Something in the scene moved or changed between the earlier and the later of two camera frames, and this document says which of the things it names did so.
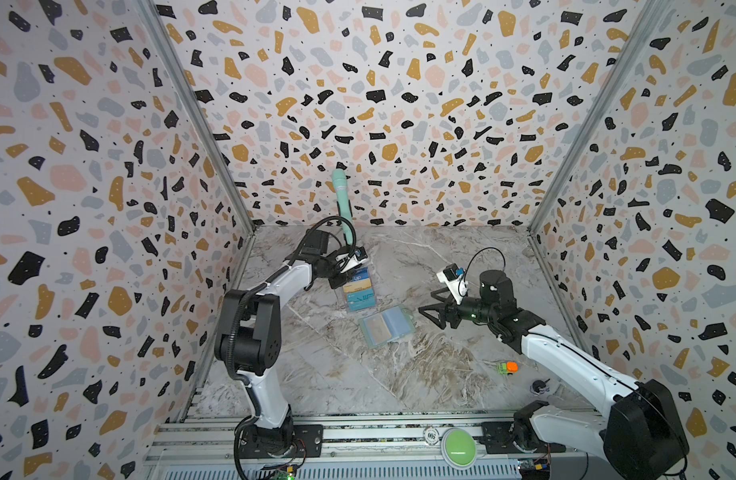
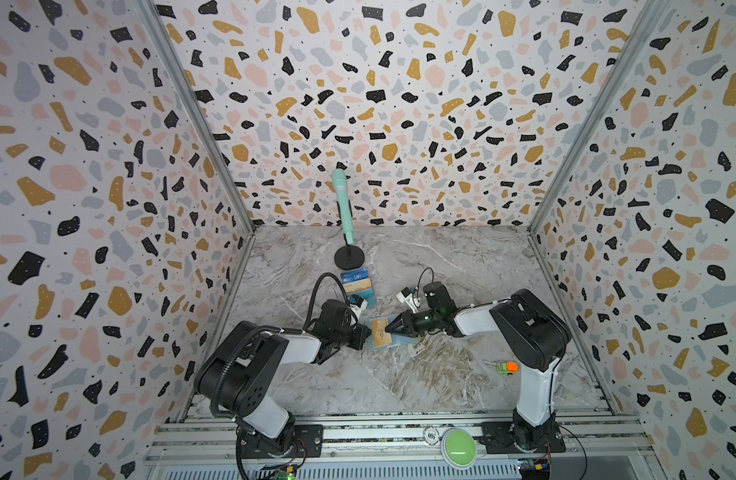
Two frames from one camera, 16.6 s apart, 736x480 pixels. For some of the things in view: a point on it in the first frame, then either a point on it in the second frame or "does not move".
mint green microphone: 340,181 does not move
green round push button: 458,448 does not move
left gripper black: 344,277 to 362,332
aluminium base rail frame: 206,445 does not move
